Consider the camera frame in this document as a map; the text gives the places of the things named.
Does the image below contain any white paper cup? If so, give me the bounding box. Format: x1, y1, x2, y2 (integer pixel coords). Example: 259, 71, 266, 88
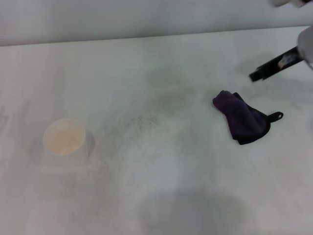
42, 117, 96, 163

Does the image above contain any purple rag with black trim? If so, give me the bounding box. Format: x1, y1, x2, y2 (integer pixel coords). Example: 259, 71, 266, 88
212, 90, 285, 146

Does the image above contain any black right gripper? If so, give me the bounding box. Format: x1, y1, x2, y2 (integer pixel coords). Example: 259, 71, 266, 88
248, 45, 305, 83

